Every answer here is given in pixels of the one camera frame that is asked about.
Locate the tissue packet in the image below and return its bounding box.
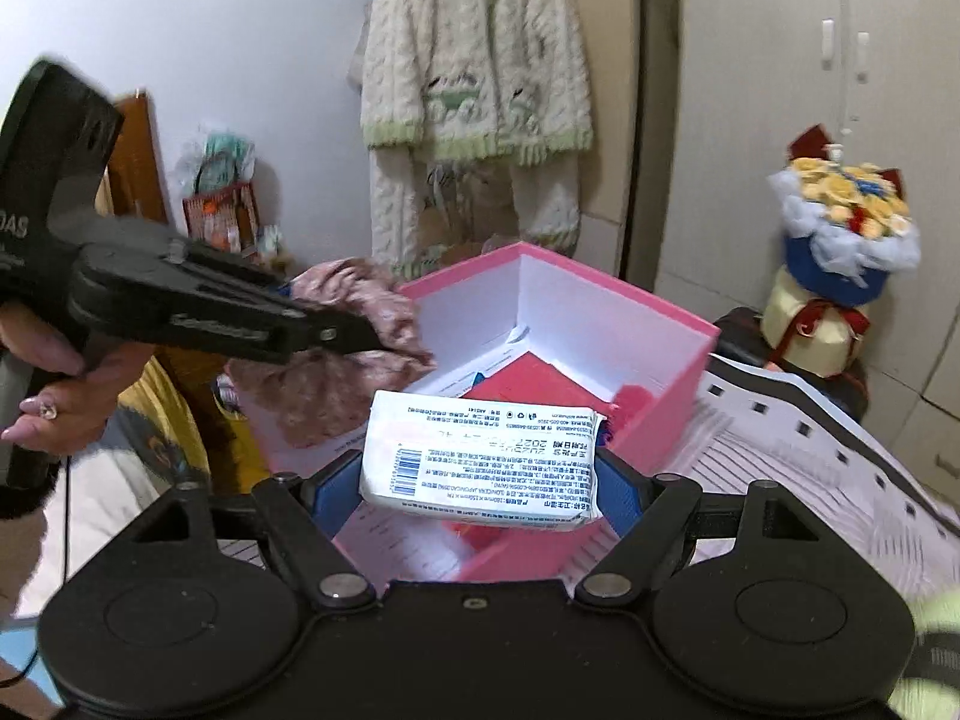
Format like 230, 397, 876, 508
358, 390, 608, 533

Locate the green yarn ball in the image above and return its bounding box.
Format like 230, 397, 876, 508
889, 591, 960, 720

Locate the brown wooden board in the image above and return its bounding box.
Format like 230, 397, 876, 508
94, 88, 172, 226

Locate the small basket with items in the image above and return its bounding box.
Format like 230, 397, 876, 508
176, 126, 295, 275

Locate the dusty pink knitted cloth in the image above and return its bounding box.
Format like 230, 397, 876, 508
227, 257, 438, 451

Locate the beige wardrobe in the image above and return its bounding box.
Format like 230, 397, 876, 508
637, 0, 960, 470

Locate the flower bouquet in blue wrap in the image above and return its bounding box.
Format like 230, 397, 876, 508
761, 129, 923, 377

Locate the cream and green knitted cardigan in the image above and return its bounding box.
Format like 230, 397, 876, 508
358, 0, 595, 280

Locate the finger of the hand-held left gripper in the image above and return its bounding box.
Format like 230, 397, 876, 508
169, 240, 301, 310
291, 306, 383, 357

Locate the yellow printed cloth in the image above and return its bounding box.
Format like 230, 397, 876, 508
112, 356, 215, 500

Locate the striped bed sheet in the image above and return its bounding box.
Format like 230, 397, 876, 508
562, 352, 960, 620

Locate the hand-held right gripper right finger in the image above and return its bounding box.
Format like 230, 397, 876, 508
576, 457, 822, 605

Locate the person's left hand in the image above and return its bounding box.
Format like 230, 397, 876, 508
0, 307, 155, 458

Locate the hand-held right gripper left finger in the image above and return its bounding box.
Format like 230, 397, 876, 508
131, 451, 376, 610

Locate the pink cardboard box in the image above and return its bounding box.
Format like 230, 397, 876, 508
259, 240, 719, 586

